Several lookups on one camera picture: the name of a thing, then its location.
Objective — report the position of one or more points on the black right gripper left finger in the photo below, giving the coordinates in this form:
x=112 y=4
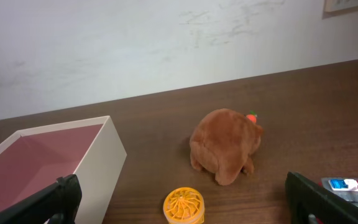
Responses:
x=56 y=204

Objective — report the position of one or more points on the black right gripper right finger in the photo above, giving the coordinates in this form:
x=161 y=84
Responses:
x=306 y=198

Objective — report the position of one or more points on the white box pink inside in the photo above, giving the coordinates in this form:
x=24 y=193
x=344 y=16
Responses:
x=31 y=159

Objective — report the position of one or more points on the brown plush toy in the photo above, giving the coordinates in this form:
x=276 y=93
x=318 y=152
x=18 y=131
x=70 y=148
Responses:
x=223 y=144

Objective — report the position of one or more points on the yellow round wheel toy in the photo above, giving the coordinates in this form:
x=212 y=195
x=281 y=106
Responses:
x=184 y=205

